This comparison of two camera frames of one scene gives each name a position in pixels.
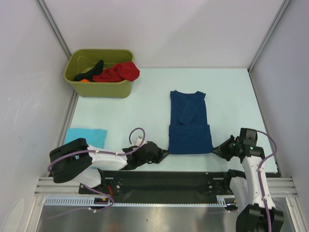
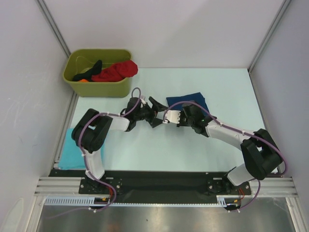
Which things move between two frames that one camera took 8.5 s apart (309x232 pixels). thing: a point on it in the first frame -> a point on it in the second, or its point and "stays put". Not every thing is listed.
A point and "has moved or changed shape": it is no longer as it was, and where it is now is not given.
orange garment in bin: (85, 80) stays put
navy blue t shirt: (189, 133) has moved or changed shape
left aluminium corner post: (44, 9) stays put
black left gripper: (164, 152) -> (155, 107)
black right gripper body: (227, 148) -> (183, 118)
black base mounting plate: (144, 184) stays put
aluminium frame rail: (282, 187) stays put
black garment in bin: (96, 70) stays put
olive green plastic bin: (81, 61) stays put
